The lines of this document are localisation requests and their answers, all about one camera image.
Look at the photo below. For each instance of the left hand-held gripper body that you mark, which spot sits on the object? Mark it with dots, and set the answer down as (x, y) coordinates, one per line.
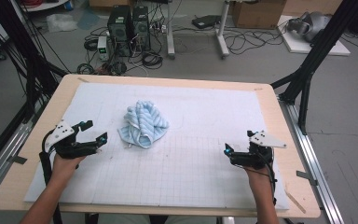
(65, 149)

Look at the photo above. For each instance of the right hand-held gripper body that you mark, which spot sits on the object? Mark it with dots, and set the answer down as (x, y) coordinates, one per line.
(256, 157)

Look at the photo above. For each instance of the light blue striped towel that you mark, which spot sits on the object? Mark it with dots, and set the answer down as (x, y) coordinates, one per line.
(144, 124)

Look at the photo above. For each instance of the person's left hand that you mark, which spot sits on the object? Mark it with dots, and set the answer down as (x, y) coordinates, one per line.
(63, 168)

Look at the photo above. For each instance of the person's right hand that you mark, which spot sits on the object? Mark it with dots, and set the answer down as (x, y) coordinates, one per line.
(259, 179)

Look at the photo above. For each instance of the thin wooden stick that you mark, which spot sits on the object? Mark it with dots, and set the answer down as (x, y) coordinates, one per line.
(295, 200)

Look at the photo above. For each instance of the white foam mat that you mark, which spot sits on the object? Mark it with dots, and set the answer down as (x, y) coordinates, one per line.
(174, 174)

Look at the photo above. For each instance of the white power supply unit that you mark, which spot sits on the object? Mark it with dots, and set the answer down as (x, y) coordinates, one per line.
(103, 48)

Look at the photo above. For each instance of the white floor board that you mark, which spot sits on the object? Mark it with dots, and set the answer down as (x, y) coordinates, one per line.
(298, 46)

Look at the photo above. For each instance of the large black computer tower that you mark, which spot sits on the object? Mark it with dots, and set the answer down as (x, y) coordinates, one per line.
(119, 29)

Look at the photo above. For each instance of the white desk leg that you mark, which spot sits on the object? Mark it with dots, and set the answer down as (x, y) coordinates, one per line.
(222, 34)
(170, 34)

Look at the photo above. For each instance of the clear plastic bag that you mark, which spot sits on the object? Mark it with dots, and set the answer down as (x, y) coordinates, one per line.
(60, 22)

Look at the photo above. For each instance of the blue sheet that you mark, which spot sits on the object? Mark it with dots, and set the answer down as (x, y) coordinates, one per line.
(88, 19)

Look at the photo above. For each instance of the narrow black computer tower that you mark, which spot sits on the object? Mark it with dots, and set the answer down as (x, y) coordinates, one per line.
(141, 28)

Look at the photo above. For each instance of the brown cardboard box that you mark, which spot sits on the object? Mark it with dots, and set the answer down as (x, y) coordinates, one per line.
(258, 14)

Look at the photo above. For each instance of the flat black device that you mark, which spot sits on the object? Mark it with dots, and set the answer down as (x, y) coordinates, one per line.
(205, 21)

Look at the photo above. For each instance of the grey headset device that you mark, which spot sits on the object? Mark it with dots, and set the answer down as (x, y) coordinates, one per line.
(312, 25)

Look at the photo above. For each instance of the aluminium rail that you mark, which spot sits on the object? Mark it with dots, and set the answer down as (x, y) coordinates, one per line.
(3, 165)
(315, 168)

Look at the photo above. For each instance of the black metal frame stand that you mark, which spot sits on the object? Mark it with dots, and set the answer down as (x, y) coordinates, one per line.
(21, 46)
(320, 46)

